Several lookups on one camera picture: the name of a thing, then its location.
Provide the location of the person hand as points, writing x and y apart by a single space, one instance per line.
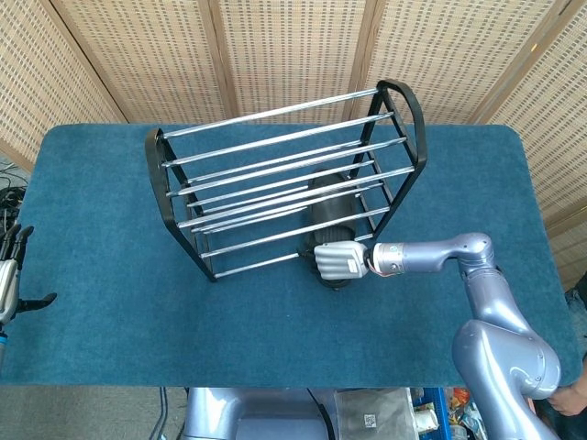
573 399

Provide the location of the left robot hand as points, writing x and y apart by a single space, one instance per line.
7 284

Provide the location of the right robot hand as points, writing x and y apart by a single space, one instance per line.
339 261

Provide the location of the black rubber slipper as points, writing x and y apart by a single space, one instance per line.
332 213

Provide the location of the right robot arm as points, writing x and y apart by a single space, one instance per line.
495 348

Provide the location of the black and chrome shoe rack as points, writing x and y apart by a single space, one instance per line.
284 137

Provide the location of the blue felt table cover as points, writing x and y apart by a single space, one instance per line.
229 330

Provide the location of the blue plastic crate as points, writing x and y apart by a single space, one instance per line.
435 403

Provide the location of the grey bag with QR label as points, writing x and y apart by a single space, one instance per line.
376 412

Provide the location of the grey robot torso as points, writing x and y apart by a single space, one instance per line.
247 417

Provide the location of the woven bamboo folding screen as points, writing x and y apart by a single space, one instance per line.
293 46

